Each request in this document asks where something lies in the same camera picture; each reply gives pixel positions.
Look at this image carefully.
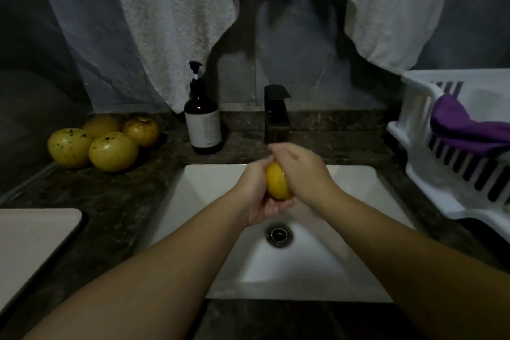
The group of yellow apples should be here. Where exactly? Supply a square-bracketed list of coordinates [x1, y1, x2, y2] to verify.
[46, 115, 162, 174]

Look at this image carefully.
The person's left forearm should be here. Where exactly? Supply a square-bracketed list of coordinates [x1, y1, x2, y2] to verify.
[24, 196, 252, 340]

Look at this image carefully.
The person's right hand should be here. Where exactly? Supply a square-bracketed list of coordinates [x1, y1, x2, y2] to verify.
[267, 142, 347, 211]

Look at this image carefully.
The person's right forearm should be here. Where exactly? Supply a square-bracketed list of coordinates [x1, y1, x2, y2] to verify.
[325, 188, 510, 340]

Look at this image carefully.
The dark soap pump bottle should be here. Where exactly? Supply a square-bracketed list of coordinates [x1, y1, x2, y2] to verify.
[184, 61, 224, 155]

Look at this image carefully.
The black faucet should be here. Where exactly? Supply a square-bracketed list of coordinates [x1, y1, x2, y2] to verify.
[263, 84, 293, 144]

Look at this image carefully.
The white hanging towel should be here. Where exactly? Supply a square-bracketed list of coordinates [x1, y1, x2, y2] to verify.
[96, 0, 455, 112]

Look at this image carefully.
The metal sink drain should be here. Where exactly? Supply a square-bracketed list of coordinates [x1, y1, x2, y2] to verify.
[265, 223, 295, 249]

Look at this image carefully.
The beige plastic tray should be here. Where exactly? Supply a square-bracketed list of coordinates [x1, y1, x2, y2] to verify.
[0, 207, 83, 315]

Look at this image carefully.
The spotted yellow apple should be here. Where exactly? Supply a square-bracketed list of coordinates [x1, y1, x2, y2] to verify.
[265, 160, 294, 201]

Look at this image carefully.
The white plastic basket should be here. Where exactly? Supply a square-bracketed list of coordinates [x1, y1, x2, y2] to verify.
[387, 69, 510, 243]

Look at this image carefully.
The white sink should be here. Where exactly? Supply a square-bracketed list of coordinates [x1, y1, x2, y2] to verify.
[147, 164, 415, 303]

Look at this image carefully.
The purple cloth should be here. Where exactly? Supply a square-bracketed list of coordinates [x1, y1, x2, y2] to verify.
[430, 93, 510, 157]

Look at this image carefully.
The person's left hand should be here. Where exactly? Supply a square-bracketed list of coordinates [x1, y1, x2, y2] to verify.
[231, 156, 296, 227]

